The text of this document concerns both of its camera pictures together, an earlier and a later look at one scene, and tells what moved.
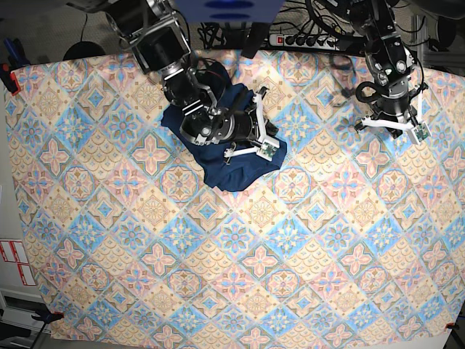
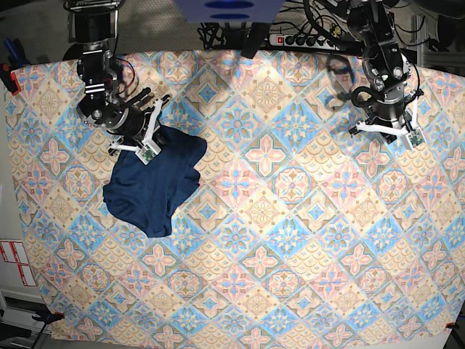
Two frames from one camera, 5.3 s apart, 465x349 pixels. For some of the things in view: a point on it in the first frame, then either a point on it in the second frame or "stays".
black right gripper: x=243 y=125 to x=134 y=128
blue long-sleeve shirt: x=243 y=174 to x=148 y=195
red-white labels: x=13 y=251 stays
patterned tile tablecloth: x=355 y=236 stays
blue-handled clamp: x=17 y=57 stays
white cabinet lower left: x=17 y=308 stays
